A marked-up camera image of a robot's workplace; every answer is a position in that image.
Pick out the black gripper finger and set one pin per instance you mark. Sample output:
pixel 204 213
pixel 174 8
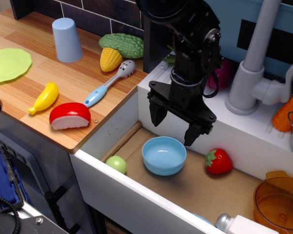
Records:
pixel 192 133
pixel 158 111

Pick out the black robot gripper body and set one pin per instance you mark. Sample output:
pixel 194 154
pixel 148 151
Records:
pixel 184 99

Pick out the light blue plastic bowl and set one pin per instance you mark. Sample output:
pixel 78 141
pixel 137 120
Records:
pixel 164 156

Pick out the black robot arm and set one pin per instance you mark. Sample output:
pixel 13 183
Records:
pixel 196 35

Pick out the red toy strawberry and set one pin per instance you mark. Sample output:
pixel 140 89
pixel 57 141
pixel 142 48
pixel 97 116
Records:
pixel 217 161

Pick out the green toy leafy vegetable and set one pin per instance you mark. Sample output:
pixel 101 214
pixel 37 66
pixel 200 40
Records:
pixel 170 59

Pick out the purple toy onion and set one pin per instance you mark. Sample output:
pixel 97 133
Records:
pixel 225 74

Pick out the blue grey slotted spoon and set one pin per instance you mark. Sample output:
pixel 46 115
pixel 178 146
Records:
pixel 126 69

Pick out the green toy ball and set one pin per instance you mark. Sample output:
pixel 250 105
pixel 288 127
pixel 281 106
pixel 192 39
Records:
pixel 117 163

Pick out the grey toy faucet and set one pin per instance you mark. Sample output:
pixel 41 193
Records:
pixel 249 86

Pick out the yellow toy corn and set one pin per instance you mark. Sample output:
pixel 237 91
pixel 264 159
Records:
pixel 110 59

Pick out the green toy bitter gourd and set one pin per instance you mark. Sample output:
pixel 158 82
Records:
pixel 129 46

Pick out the orange toy carrot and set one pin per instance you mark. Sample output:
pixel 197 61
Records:
pixel 280 120

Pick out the red white toy sushi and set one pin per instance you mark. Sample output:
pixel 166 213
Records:
pixel 69 115

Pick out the white bottle with silver cap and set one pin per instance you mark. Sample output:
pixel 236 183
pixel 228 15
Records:
pixel 241 225

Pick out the orange transparent plastic pot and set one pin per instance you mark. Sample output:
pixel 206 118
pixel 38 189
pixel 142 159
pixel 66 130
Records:
pixel 273 202

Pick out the light blue plastic cup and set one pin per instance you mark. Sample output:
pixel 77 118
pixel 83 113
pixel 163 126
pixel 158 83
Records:
pixel 67 42

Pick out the yellow toy banana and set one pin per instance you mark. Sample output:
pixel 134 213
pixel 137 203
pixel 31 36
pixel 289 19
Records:
pixel 45 99

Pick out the light green plastic plate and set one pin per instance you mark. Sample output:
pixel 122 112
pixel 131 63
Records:
pixel 13 63

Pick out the black oven door handle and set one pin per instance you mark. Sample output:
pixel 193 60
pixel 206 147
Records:
pixel 52 198

